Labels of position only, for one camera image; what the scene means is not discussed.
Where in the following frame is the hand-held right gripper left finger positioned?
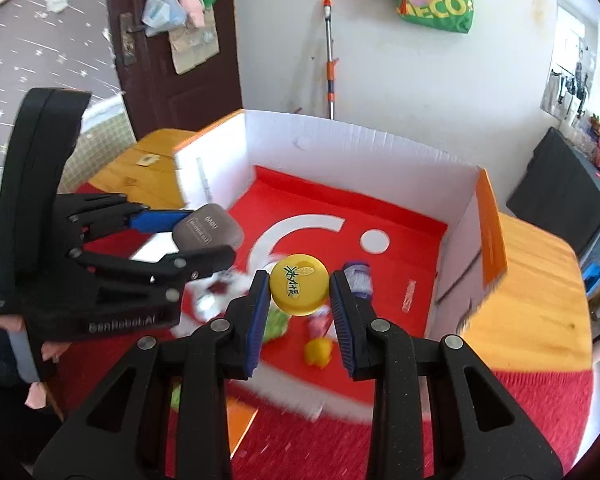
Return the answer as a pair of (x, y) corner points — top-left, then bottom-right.
(32, 270), (272, 480)

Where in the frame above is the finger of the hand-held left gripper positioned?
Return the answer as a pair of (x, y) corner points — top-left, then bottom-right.
(55, 192), (198, 242)
(71, 245), (237, 307)

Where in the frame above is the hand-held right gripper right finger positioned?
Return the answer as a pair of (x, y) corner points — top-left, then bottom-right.
(329, 270), (565, 480)

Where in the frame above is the brown rounded case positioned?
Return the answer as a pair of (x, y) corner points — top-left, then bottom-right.
(172, 203), (245, 251)

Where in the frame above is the small purple bottle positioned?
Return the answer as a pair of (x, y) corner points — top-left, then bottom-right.
(342, 261), (374, 301)

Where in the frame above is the yellow round lid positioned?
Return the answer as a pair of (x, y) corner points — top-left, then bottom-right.
(269, 255), (329, 317)

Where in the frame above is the white cardboard box orange rim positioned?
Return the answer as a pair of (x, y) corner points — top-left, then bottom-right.
(172, 108), (508, 461)

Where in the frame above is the person's left hand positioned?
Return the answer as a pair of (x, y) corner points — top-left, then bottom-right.
(0, 280), (72, 409)

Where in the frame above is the white and red fluffy cloth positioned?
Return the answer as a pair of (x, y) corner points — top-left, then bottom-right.
(172, 260), (261, 338)

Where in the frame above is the white grid-patterned panel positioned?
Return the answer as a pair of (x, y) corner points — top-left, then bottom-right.
(57, 95), (137, 193)

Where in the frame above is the red paper bag white logo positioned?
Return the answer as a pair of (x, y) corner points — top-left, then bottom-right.
(190, 165), (448, 421)

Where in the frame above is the dark brown door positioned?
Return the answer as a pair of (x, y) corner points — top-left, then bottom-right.
(105, 0), (243, 143)

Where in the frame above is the wooden table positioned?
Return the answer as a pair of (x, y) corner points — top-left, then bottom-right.
(87, 128), (593, 373)

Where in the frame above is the red knitted mat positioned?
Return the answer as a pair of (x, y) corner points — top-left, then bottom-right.
(45, 180), (596, 480)

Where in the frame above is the hanging translucent plastic bag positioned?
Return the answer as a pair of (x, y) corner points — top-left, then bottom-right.
(141, 0), (187, 38)

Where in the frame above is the metal door handle plate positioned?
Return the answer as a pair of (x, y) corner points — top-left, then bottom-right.
(119, 12), (146, 67)

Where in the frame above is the mop handle orange grip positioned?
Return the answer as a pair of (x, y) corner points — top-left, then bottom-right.
(322, 0), (341, 121)

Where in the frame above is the wall poster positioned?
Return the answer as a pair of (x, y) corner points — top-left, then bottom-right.
(540, 5), (600, 126)

